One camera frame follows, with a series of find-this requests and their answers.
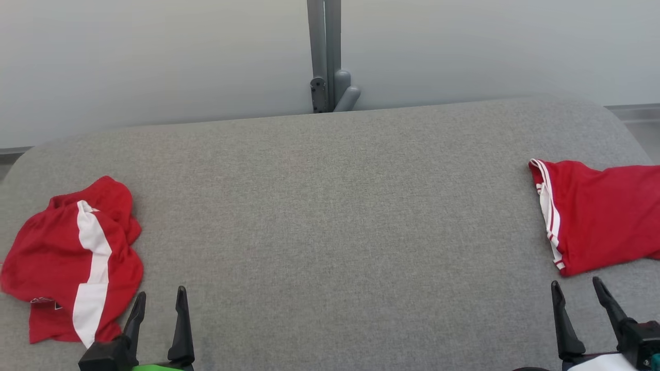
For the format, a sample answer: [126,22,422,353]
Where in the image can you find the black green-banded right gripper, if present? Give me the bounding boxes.
[551,277,660,371]

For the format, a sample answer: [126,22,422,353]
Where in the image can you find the grey fabric sofa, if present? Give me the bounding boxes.
[0,95,660,371]

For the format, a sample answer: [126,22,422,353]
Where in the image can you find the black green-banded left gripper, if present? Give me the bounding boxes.
[77,286,195,371]

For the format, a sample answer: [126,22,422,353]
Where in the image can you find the red white-trimmed basketball jersey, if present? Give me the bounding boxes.
[529,159,660,277]

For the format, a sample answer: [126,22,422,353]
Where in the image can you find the grey metal partition post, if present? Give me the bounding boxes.
[307,0,361,114]

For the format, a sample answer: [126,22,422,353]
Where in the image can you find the red white-striped basketball shorts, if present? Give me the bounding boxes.
[0,176,144,349]

